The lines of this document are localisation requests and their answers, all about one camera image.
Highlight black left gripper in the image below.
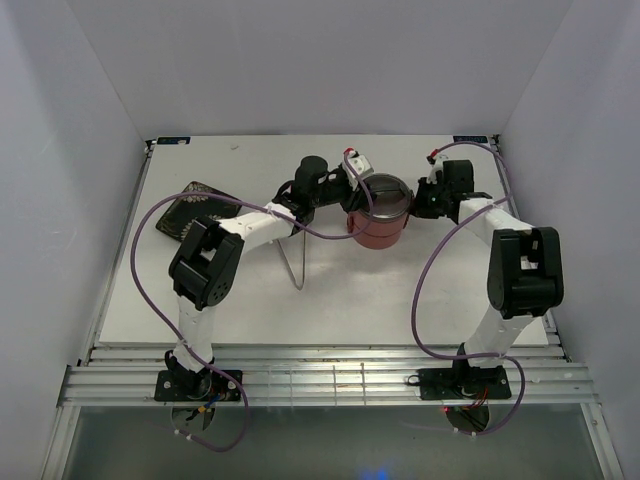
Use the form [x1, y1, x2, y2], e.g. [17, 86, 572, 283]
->
[311, 172, 376, 216]

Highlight blue table label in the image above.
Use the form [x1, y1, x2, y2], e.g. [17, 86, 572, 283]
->
[156, 137, 191, 145]
[453, 135, 489, 144]

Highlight black floral rectangular plate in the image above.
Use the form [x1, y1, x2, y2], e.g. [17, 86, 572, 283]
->
[155, 195, 241, 242]

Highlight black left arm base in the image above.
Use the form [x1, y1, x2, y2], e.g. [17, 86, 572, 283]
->
[153, 370, 241, 404]

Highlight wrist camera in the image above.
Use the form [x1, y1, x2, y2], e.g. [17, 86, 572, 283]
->
[342, 148, 374, 190]
[427, 153, 449, 184]

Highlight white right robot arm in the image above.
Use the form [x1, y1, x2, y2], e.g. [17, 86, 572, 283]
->
[412, 157, 564, 397]

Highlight blue table label left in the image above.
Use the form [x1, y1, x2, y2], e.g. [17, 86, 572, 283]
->
[156, 137, 191, 145]

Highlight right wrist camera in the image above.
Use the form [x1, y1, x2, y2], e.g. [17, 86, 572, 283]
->
[427, 153, 449, 184]

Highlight pink lunch bowl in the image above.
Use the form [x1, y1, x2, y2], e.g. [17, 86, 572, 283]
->
[354, 231, 402, 250]
[347, 210, 408, 238]

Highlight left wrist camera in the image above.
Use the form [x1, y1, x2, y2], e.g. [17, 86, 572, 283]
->
[342, 148, 374, 190]

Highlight metal serving tongs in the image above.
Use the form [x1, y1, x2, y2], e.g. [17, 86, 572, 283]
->
[275, 233, 307, 291]

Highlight blue table label right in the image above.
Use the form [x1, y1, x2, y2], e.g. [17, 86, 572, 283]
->
[453, 135, 489, 144]

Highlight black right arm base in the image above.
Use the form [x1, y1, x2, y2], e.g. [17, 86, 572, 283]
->
[417, 367, 512, 400]

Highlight aluminium front rail frame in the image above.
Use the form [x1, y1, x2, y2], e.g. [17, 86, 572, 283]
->
[58, 344, 598, 408]

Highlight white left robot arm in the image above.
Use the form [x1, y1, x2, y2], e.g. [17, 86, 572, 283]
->
[169, 148, 374, 400]

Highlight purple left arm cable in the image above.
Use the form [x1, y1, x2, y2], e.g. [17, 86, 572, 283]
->
[130, 149, 376, 454]

